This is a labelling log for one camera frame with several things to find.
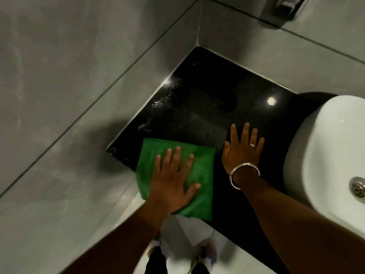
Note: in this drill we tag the person's left hand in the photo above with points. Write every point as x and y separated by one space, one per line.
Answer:
168 185

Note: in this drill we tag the person's right hand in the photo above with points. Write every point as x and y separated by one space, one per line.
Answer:
241 156

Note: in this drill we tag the person's right middle finger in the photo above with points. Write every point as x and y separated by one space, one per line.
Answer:
245 134

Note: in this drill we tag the person's right thumb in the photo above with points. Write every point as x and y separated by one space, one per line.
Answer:
225 151

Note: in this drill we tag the person's left middle finger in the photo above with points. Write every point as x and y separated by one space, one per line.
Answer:
175 158

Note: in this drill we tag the person's right little finger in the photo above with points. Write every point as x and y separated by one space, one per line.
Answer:
260 146

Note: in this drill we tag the person's left little finger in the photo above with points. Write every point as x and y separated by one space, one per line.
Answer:
156 164

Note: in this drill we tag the person's left thumb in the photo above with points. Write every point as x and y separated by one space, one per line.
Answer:
192 190

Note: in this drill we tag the green microfiber cloth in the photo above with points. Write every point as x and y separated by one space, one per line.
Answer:
204 179

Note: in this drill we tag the person's left forearm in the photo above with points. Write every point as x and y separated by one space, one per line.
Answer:
122 242

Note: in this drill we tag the person's right forearm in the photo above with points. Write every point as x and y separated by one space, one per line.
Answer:
299 228

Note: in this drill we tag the white ceramic sink basin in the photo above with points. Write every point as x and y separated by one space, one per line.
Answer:
322 156

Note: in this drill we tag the person's right shoe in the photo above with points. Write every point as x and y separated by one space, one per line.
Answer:
206 252

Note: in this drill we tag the person's shoe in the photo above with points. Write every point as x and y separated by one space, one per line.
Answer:
154 244
206 252

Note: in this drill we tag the person's left shoe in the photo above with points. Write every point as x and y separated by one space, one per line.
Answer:
154 244

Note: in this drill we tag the person's black trousers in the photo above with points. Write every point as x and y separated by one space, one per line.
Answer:
156 263

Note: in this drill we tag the metal sink drain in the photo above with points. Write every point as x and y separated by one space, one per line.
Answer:
358 187

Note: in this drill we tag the chrome wall fixture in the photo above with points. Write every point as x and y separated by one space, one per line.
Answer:
285 8

